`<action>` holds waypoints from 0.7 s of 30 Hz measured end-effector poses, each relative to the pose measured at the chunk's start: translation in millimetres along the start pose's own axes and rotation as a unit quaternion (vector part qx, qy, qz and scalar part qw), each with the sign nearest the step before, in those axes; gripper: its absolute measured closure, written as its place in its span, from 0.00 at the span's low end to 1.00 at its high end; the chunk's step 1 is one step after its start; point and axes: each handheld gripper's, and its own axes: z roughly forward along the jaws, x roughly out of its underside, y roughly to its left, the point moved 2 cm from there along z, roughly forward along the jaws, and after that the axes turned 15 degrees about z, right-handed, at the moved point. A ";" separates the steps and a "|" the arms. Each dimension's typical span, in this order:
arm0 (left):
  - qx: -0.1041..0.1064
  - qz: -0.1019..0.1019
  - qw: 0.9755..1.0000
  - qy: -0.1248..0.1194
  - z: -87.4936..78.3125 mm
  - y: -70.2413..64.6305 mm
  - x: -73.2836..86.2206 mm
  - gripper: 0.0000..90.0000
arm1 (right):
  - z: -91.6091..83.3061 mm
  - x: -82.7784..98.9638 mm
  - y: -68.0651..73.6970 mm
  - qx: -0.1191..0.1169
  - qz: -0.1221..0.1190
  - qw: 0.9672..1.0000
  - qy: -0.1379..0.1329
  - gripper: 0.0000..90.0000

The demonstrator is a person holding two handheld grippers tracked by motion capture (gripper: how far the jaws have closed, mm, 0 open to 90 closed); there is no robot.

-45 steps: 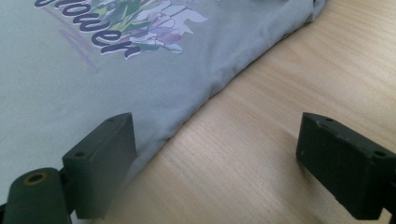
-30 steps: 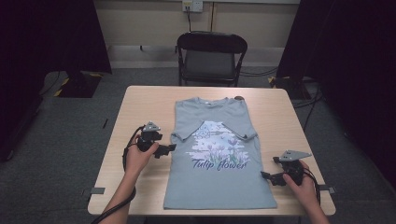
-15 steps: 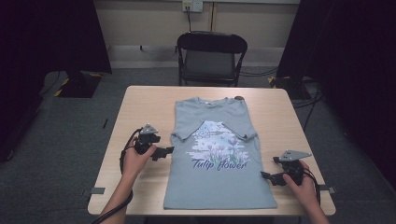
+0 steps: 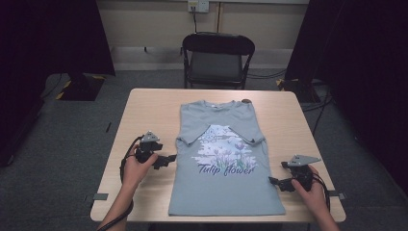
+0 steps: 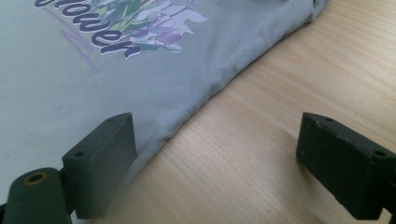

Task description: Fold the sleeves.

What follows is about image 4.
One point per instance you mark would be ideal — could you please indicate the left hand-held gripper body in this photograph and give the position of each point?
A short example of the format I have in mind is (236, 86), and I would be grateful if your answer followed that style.
(147, 149)

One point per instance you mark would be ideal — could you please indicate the small brown round object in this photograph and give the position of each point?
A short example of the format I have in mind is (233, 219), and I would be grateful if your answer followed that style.
(246, 100)

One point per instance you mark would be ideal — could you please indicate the white wall outlet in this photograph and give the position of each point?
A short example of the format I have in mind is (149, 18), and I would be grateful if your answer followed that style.
(198, 5)

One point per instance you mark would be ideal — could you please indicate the black stand base striped tape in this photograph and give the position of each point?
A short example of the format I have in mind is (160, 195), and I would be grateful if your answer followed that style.
(296, 89)
(81, 88)

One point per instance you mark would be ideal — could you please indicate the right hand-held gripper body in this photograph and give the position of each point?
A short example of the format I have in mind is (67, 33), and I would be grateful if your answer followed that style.
(301, 173)

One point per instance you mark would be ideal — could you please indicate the black folding chair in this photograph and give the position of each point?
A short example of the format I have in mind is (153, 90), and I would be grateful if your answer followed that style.
(216, 64)

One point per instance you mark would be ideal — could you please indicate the person's right hand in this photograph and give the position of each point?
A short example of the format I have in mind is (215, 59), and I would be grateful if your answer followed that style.
(316, 197)

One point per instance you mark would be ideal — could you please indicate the person's left hand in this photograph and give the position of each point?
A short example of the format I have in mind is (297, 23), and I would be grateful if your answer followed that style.
(134, 173)

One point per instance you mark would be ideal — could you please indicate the grey floral print T-shirt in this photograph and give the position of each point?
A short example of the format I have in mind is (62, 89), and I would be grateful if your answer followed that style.
(224, 189)

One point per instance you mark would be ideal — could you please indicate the dark curtain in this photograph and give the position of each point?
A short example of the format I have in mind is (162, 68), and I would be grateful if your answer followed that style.
(362, 80)

